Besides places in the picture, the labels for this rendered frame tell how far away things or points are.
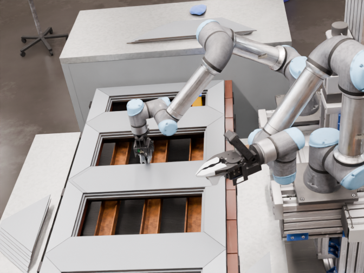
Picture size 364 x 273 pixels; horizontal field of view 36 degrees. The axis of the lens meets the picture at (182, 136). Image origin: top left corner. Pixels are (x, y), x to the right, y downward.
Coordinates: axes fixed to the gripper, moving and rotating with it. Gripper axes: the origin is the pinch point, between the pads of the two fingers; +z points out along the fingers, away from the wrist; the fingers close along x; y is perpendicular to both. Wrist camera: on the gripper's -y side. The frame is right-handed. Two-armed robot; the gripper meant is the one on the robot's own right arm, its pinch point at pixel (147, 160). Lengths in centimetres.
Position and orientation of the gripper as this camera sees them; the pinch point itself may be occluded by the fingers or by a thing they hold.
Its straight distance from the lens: 265.6
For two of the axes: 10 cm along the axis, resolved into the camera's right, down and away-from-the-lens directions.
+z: 1.1, 7.8, 6.2
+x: 9.9, -0.5, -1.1
